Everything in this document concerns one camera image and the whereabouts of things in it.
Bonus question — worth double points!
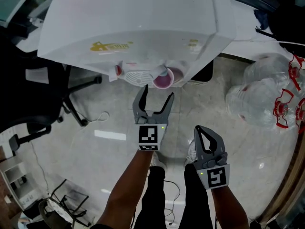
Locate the pink cup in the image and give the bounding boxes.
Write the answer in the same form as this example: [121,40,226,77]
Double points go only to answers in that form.
[152,66,184,90]

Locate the black cable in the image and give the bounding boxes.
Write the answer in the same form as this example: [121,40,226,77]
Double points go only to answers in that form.
[163,179,182,226]

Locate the glass table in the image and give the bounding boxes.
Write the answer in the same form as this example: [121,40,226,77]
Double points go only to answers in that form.
[0,0,41,29]

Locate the person's right white shoe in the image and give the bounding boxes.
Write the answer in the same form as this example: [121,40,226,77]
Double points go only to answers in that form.
[183,139,199,167]

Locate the person's left leg black trousers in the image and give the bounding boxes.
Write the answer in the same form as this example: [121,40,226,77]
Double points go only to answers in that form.
[132,165,167,229]

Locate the white water dispenser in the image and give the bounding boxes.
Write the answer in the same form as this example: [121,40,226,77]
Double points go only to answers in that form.
[37,0,237,89]

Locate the person's right forearm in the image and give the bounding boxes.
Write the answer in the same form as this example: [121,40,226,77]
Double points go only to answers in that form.
[210,183,251,229]

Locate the person's left white shoe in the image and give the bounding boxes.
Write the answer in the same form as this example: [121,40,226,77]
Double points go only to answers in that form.
[149,151,168,172]

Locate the blue water dispenser tap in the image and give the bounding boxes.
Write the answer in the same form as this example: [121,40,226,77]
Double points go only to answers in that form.
[149,65,169,78]

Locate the blue cloth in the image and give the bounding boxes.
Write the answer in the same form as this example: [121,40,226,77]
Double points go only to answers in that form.
[253,8,270,31]

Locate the white drip tray grille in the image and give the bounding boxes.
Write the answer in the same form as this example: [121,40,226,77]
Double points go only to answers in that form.
[124,70,153,88]

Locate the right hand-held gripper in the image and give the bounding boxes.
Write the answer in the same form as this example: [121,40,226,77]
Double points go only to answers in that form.
[192,125,231,190]

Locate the person's white shoe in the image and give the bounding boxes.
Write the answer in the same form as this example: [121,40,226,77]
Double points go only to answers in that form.
[149,151,168,172]
[183,139,199,167]

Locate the black metal frame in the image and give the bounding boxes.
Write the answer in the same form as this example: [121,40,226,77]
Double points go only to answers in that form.
[38,178,93,229]

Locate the clear large water bottle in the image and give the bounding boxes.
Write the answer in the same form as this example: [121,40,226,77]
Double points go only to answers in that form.
[224,78,295,130]
[294,97,305,134]
[243,52,305,97]

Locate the black office chair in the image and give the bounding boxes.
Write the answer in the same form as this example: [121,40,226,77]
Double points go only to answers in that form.
[0,29,103,152]

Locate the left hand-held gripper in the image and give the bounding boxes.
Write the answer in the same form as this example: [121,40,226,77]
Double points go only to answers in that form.
[132,84,175,152]

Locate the person's leg black trousers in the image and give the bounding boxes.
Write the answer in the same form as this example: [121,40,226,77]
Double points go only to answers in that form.
[132,165,167,229]
[178,163,214,229]

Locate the white shelf unit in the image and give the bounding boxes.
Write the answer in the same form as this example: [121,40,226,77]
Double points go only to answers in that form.
[0,155,37,211]

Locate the red water dispenser tap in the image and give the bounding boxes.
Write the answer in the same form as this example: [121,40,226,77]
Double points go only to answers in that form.
[109,61,124,82]

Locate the person's right leg black trousers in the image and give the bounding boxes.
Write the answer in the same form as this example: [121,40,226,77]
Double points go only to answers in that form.
[178,163,214,229]

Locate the person's left forearm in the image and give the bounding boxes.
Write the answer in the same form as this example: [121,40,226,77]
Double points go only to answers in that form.
[91,148,156,229]

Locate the white cable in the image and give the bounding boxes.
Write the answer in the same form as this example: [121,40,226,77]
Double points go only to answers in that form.
[77,111,111,129]

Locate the black bag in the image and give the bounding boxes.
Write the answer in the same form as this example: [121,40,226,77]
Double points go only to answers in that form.
[268,0,305,57]

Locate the white table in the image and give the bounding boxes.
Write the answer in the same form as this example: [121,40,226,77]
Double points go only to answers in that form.
[220,0,305,64]

